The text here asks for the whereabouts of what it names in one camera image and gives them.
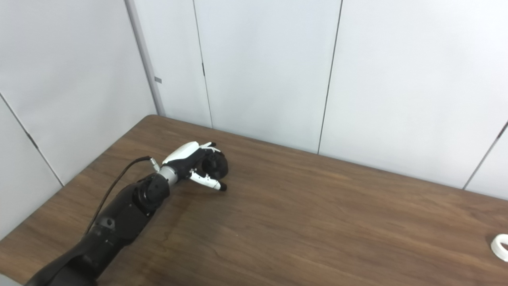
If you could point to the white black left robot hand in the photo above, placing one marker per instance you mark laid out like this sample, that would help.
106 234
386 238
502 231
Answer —
182 157

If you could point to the round black part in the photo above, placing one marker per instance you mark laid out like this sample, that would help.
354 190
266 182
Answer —
217 167

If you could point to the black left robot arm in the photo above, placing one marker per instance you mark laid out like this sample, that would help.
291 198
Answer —
119 218

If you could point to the gray wall post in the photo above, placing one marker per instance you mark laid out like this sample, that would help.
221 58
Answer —
145 59

